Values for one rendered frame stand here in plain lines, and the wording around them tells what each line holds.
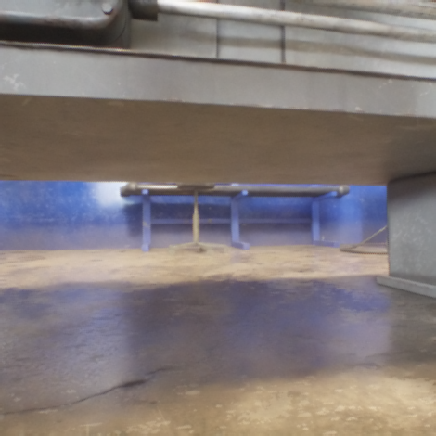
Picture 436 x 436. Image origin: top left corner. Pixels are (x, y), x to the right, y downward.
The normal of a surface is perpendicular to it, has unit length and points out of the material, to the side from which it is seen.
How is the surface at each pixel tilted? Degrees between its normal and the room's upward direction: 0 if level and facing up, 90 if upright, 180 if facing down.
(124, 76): 90
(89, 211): 90
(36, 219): 90
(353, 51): 90
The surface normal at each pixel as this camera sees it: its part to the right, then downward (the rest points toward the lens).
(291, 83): 0.18, -0.03
